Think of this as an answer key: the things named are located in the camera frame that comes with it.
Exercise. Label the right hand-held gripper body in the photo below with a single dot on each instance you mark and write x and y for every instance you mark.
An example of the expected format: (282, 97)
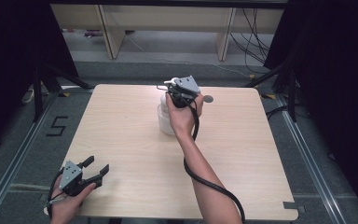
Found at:
(185, 88)

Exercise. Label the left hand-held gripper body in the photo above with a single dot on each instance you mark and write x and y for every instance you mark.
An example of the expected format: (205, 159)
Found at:
(71, 177)

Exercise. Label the white pump bottle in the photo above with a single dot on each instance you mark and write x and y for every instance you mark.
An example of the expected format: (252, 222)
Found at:
(164, 107)

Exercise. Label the person's left hand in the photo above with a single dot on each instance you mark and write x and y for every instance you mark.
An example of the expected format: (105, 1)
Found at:
(65, 207)

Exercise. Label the person's right hand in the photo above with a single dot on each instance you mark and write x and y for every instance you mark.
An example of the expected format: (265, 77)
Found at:
(183, 119)

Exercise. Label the beige wooden desk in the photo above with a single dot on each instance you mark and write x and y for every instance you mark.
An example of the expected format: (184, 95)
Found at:
(167, 18)

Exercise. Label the black metal stand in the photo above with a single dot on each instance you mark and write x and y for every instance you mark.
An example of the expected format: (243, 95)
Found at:
(38, 93)
(292, 93)

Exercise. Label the black curtain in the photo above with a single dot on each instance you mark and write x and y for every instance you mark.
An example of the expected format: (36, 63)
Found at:
(9, 62)
(338, 93)

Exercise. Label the silver floor rail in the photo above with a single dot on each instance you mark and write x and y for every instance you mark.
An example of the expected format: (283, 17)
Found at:
(15, 158)
(310, 168)

